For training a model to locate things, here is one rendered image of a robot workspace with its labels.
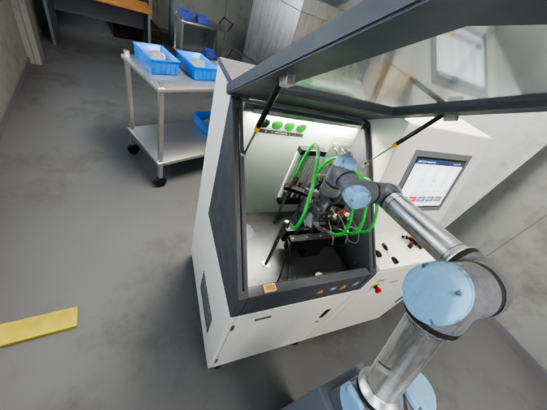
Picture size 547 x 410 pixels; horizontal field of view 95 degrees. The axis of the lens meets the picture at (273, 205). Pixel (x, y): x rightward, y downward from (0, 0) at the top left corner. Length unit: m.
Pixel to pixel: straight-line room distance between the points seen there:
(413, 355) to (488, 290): 0.21
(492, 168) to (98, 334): 3.24
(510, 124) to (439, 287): 2.50
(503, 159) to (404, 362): 2.43
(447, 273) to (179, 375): 1.59
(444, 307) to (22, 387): 1.90
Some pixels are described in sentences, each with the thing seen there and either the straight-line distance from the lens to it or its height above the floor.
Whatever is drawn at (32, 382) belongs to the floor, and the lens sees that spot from 1.98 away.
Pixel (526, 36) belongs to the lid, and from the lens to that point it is 0.54.
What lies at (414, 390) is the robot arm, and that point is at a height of 1.13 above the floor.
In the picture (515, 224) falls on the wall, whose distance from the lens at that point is 3.19.
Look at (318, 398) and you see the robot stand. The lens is 1.17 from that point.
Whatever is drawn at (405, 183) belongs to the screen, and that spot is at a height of 1.28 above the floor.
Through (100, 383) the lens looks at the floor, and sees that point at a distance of 1.89.
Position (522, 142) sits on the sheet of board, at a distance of 2.94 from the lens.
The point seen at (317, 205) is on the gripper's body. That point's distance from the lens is 0.99.
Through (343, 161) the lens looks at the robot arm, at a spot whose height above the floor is 1.45.
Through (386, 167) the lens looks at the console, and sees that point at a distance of 1.28.
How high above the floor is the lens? 1.82
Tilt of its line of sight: 40 degrees down
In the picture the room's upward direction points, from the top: 23 degrees clockwise
